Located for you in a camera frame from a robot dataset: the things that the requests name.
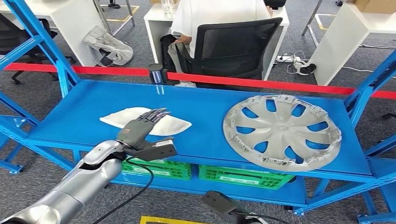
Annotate clear plastic bottle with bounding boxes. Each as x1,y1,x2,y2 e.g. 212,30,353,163
161,0,174,14

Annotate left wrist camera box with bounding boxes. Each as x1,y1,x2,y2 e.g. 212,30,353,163
123,139,178,162

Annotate white curved plastic part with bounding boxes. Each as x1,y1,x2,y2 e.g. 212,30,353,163
99,107,192,137

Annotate black backpack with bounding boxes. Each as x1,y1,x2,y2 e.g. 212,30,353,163
160,34,177,72

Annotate red barrier belt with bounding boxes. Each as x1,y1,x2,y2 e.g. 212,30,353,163
167,72,396,100
4,63,150,77

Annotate cardboard box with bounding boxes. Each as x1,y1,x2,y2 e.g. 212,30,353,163
354,0,396,14

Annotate dark stanchion post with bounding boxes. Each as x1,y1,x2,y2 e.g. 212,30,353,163
148,63,169,85

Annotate grey backpack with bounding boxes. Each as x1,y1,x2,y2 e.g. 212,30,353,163
83,25,134,67

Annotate black power adapter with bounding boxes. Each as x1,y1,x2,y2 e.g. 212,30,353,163
293,60,317,76

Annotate black cable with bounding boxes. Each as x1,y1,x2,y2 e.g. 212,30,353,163
91,156,155,224

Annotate black desk item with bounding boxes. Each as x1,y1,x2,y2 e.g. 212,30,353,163
263,0,287,10

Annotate white power strip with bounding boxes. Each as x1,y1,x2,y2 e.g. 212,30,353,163
276,55,301,63

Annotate blue metal shelf rack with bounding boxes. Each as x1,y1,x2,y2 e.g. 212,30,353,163
0,0,396,217
0,114,27,175
357,154,396,224

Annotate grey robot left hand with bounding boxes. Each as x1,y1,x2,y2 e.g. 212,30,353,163
117,108,172,152

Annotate silver wheel hubcap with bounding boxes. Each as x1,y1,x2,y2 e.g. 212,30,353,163
222,95,342,173

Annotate black mesh office chair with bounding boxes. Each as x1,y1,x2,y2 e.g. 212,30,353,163
175,17,283,90

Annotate steel table frame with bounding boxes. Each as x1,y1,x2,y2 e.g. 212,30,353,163
92,0,136,36
301,0,396,49

